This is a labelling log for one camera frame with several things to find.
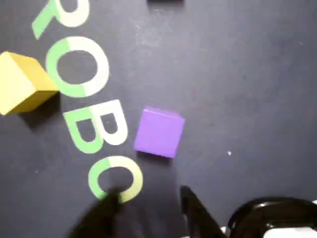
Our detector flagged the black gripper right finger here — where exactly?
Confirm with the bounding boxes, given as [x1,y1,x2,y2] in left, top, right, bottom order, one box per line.
[180,185,225,238]

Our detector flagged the black table clamp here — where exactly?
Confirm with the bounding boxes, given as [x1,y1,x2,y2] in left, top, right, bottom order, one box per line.
[227,197,317,238]

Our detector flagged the yellow wooden cube block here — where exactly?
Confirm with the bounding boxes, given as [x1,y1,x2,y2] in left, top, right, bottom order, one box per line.
[0,51,60,116]

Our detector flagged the purple wooden cube block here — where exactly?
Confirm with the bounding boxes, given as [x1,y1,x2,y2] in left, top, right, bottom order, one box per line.
[133,106,186,159]

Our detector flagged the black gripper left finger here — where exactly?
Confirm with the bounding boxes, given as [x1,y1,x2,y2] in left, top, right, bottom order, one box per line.
[65,189,123,238]

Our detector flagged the dark mat with printed letters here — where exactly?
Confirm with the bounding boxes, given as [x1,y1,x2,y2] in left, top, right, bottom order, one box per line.
[0,0,317,238]

